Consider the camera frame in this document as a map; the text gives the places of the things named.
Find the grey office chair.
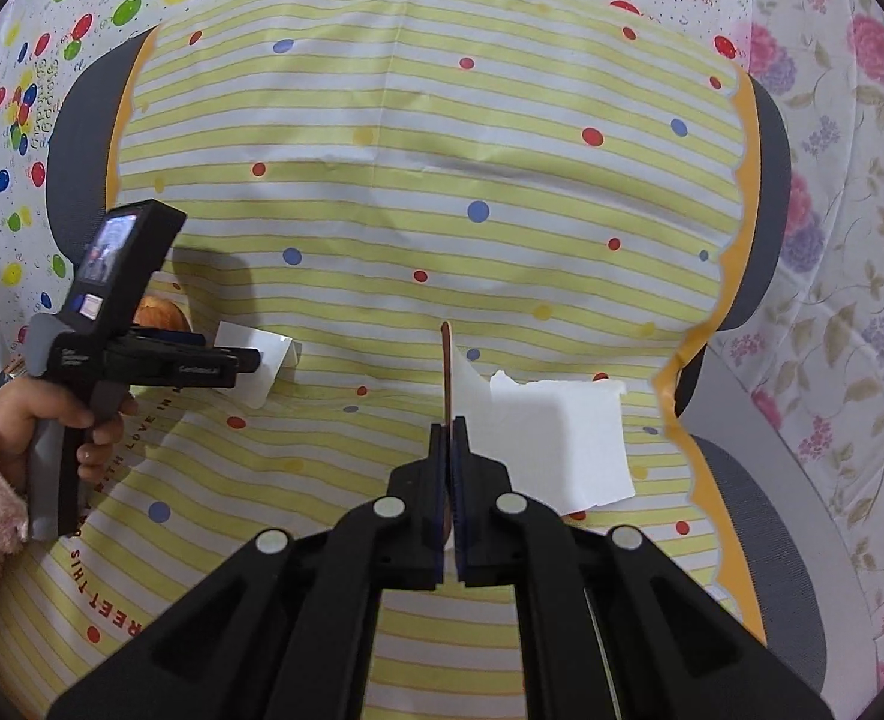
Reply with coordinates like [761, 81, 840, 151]
[46, 34, 829, 698]

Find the white paper napkin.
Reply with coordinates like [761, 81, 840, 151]
[453, 352, 636, 518]

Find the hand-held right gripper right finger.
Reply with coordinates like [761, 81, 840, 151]
[453, 420, 837, 720]

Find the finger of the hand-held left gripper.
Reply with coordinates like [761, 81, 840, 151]
[116, 324, 261, 391]

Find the floral print sheet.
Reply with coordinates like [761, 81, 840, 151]
[704, 0, 884, 691]

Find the yellow striped dotted cloth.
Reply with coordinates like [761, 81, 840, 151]
[0, 0, 758, 720]

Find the person's left hand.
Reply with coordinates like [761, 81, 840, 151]
[0, 382, 139, 488]

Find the orange round fruit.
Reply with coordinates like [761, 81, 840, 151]
[133, 295, 192, 335]

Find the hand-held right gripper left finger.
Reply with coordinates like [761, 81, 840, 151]
[46, 424, 454, 720]

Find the brown wooden piece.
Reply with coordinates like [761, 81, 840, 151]
[439, 321, 462, 541]

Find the small white cardboard box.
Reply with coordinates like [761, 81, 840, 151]
[215, 321, 302, 412]

